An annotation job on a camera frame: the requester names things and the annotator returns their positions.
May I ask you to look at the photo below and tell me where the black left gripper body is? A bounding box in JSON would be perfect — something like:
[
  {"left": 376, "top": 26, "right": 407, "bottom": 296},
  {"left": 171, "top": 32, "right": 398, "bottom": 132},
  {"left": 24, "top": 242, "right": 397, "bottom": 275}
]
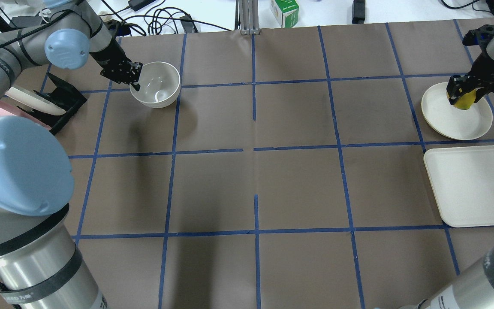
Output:
[{"left": 90, "top": 41, "right": 143, "bottom": 85}]

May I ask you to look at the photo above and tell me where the green white carton box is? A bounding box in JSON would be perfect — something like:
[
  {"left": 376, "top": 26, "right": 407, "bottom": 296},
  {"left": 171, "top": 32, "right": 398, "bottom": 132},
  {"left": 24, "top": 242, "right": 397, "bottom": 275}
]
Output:
[{"left": 270, "top": 0, "right": 300, "bottom": 29}]

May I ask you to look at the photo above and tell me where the yellow lemon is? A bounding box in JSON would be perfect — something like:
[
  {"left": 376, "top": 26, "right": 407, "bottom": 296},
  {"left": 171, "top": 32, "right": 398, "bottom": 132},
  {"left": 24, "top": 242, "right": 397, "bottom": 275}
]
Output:
[{"left": 452, "top": 90, "right": 478, "bottom": 111}]

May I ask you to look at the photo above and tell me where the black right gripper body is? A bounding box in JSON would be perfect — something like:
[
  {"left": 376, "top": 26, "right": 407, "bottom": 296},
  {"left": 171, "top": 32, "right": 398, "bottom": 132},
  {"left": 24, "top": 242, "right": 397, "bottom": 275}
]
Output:
[{"left": 446, "top": 51, "right": 494, "bottom": 96}]

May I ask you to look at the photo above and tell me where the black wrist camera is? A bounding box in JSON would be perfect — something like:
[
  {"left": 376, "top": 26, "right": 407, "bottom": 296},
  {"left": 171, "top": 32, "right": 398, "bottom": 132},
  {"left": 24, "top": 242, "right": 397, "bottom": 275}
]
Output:
[
  {"left": 105, "top": 20, "right": 132, "bottom": 38},
  {"left": 461, "top": 24, "right": 494, "bottom": 49}
]

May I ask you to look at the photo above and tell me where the black power adapter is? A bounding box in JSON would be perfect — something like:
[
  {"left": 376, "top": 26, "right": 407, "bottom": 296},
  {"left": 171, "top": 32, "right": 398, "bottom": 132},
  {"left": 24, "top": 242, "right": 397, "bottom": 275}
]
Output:
[{"left": 128, "top": 0, "right": 156, "bottom": 12}]

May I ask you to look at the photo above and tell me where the white plate in rack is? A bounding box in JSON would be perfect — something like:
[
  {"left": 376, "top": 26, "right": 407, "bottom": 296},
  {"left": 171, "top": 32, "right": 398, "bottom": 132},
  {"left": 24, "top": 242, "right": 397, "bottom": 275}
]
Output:
[{"left": 5, "top": 86, "right": 66, "bottom": 116}]

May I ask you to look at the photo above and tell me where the black dish rack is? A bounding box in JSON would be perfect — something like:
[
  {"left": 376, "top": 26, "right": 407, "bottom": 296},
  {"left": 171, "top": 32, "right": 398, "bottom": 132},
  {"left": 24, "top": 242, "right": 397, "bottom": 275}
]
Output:
[{"left": 26, "top": 73, "right": 87, "bottom": 135}]

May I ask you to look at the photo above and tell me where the white round plate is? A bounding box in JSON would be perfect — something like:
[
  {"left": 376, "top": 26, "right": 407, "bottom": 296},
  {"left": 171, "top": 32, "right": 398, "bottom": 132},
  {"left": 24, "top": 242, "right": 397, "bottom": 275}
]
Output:
[{"left": 421, "top": 82, "right": 493, "bottom": 140}]

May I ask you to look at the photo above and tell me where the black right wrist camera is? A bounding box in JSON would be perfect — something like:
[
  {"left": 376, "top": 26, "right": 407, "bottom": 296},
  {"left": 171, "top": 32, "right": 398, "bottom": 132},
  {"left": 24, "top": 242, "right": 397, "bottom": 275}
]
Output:
[{"left": 461, "top": 24, "right": 494, "bottom": 49}]

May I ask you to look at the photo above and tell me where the aluminium frame post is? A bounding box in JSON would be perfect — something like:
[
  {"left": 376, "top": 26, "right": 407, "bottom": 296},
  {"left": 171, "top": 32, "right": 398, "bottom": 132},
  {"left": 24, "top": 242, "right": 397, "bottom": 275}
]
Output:
[{"left": 235, "top": 0, "right": 260, "bottom": 35}]

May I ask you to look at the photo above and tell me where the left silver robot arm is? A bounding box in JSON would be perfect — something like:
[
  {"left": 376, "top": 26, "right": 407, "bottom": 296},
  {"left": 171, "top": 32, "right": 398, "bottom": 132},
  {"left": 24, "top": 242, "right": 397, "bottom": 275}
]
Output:
[{"left": 0, "top": 0, "right": 142, "bottom": 99}]

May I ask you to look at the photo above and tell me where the pink plate in rack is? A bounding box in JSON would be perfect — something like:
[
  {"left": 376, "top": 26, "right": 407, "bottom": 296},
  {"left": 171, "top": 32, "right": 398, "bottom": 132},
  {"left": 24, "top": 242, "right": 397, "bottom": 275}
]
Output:
[{"left": 0, "top": 100, "right": 51, "bottom": 130}]

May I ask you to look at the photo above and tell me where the white ceramic bowl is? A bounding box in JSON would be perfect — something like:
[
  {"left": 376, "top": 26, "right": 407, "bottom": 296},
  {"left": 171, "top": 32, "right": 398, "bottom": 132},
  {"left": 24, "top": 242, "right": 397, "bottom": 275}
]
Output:
[{"left": 130, "top": 61, "right": 181, "bottom": 108}]

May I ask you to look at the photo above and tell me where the white rectangular tray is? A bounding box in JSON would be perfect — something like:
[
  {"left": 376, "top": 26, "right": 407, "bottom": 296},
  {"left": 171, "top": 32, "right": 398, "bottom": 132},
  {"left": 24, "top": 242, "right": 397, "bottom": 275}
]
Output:
[{"left": 423, "top": 145, "right": 494, "bottom": 227}]

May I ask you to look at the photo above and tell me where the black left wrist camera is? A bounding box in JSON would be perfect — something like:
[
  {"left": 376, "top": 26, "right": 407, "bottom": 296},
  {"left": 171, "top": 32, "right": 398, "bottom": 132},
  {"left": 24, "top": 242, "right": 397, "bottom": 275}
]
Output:
[{"left": 105, "top": 20, "right": 132, "bottom": 38}]

